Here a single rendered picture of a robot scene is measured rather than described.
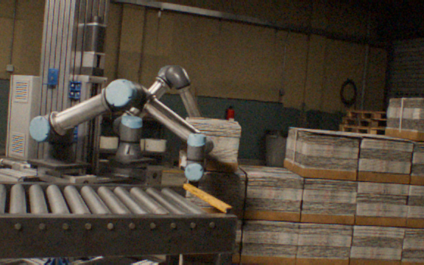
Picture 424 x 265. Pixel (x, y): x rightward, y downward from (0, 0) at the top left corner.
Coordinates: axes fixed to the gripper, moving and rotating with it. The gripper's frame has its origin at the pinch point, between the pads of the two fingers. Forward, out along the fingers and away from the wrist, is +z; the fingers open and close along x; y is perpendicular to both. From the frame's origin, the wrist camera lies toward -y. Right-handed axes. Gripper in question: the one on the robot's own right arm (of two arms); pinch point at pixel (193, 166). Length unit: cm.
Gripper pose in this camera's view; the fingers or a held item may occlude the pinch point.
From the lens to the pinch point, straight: 230.7
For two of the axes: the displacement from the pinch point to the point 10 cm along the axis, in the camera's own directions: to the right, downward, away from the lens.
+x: -9.9, -0.9, -0.5
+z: -0.5, -0.6, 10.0
